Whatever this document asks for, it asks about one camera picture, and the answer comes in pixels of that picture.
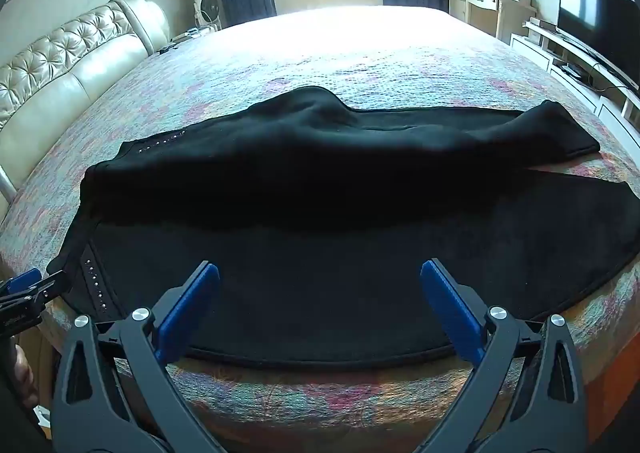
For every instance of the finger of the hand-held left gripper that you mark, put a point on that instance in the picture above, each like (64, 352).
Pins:
(20, 313)
(22, 279)

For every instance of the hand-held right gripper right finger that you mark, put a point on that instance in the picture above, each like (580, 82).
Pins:
(450, 313)

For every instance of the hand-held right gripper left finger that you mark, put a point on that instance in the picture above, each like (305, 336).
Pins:
(189, 315)

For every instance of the black pants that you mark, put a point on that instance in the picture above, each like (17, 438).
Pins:
(300, 213)

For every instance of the person's left hand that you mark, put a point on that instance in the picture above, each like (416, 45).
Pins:
(24, 375)

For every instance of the beige tufted leather headboard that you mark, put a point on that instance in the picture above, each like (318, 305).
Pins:
(75, 63)

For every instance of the white television stand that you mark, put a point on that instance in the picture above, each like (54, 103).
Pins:
(605, 103)

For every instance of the floral quilted bedspread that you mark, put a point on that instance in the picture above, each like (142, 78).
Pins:
(360, 58)

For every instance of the bedside table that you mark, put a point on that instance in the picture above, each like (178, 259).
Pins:
(192, 35)

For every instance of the white fan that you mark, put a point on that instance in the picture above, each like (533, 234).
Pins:
(206, 10)

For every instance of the cream dressing table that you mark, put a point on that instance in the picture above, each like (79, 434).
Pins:
(480, 3)

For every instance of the black flat television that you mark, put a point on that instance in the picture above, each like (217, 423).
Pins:
(590, 18)

